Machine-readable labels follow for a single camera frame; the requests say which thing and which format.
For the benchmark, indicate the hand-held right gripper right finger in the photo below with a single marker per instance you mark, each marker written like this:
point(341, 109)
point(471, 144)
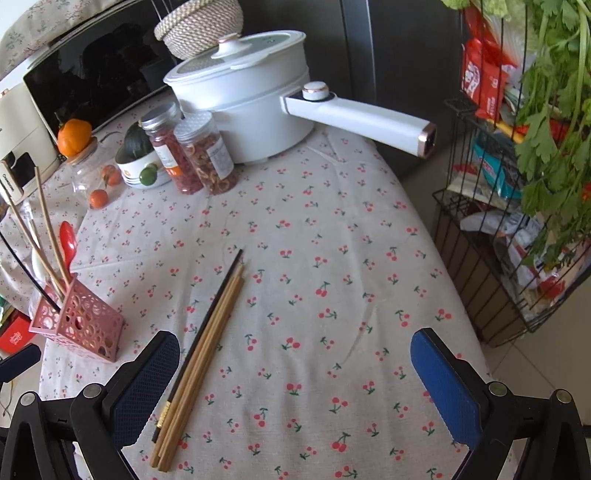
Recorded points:
point(448, 387)

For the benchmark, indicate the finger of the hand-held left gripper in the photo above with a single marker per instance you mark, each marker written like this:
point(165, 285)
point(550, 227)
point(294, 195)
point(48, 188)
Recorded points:
point(21, 362)

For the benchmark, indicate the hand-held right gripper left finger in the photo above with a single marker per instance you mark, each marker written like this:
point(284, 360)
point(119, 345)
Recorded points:
point(138, 392)

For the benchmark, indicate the black chopstick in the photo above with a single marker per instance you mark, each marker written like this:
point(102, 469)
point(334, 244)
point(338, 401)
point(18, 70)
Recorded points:
point(184, 369)
point(21, 271)

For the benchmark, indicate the brown wooden chopstick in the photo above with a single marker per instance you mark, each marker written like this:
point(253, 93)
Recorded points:
point(194, 369)
point(200, 369)
point(48, 272)
point(206, 369)

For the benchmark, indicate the pink plastic utensil basket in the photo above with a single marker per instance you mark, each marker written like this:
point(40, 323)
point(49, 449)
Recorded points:
point(87, 323)

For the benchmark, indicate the white plastic spoon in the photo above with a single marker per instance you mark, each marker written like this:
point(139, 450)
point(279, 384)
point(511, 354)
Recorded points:
point(38, 267)

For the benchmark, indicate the red plastic spoon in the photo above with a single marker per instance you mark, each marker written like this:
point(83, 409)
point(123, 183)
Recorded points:
point(68, 240)

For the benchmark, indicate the light bamboo chopstick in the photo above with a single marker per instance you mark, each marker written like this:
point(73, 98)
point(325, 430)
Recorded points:
point(51, 221)

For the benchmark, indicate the green print bamboo chopstick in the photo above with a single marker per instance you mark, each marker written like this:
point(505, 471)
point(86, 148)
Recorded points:
point(21, 217)

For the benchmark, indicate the red cardboard box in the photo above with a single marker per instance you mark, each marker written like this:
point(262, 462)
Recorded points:
point(14, 337)

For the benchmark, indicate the chopsticks in holder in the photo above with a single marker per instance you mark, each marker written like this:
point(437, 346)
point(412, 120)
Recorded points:
point(16, 288)

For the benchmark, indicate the cherry print tablecloth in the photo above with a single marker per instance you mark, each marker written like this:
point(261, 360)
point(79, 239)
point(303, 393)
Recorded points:
point(323, 323)

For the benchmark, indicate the white and red snack packet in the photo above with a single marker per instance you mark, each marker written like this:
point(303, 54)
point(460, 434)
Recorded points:
point(531, 258)

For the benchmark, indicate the small tangerine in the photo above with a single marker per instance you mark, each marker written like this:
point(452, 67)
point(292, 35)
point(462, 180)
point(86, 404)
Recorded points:
point(111, 175)
point(98, 198)

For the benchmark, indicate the clear glass jar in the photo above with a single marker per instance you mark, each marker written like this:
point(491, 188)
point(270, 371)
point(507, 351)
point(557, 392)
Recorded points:
point(87, 177)

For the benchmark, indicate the green lime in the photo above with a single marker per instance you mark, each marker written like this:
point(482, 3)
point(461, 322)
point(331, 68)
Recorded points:
point(148, 176)

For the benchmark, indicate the white flower print bowl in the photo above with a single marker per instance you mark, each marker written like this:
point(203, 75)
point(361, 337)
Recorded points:
point(131, 171)

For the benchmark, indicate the blue snack packet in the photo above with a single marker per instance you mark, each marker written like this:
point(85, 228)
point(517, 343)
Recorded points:
point(498, 170)

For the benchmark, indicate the cream air fryer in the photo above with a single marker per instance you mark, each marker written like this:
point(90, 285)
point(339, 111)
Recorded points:
point(27, 138)

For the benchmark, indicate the jar of red dried fruit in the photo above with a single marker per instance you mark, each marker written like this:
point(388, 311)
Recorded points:
point(178, 166)

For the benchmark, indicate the jar of dried fruit slices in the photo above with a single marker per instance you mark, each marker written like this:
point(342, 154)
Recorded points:
point(210, 161)

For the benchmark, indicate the dark green pumpkin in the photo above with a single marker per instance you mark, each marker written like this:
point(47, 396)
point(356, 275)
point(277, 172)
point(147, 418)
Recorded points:
point(138, 143)

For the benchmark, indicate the green leafy celery bunch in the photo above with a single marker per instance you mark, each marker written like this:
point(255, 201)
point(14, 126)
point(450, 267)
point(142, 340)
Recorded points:
point(554, 152)

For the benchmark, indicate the black microwave oven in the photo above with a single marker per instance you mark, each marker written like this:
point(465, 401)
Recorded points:
point(92, 78)

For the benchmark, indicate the white electric pot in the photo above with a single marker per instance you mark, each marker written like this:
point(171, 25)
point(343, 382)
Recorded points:
point(258, 120)

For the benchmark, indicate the floral print cloth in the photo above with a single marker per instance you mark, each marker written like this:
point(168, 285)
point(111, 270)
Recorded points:
point(46, 27)

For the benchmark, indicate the grey refrigerator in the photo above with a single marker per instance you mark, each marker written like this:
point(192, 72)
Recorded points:
point(397, 55)

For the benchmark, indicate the white rimmed pot lid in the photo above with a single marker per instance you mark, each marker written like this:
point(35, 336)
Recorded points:
point(240, 60)

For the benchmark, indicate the woven basket with lid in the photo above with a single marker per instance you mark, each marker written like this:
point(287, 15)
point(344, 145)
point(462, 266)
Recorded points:
point(203, 32)

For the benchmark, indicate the napa cabbage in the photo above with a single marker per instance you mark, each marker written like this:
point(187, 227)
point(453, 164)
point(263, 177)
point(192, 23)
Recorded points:
point(485, 5)

